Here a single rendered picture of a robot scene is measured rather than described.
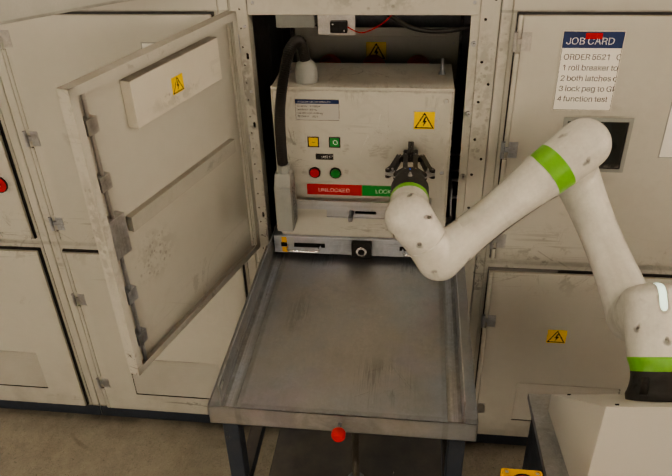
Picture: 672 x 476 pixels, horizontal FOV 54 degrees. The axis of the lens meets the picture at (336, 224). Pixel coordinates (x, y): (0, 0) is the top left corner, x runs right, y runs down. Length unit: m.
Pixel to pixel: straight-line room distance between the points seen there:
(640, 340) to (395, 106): 0.83
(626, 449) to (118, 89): 1.27
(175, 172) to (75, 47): 0.50
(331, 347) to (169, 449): 1.13
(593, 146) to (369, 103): 0.58
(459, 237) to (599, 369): 1.02
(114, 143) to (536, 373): 1.57
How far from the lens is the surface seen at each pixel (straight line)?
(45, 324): 2.63
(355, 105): 1.80
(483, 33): 1.79
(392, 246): 1.99
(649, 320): 1.55
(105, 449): 2.77
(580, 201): 1.74
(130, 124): 1.54
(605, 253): 1.73
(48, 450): 2.85
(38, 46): 2.06
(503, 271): 2.11
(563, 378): 2.42
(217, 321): 2.34
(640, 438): 1.46
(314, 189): 1.93
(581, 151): 1.59
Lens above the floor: 2.00
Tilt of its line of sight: 32 degrees down
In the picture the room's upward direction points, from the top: 2 degrees counter-clockwise
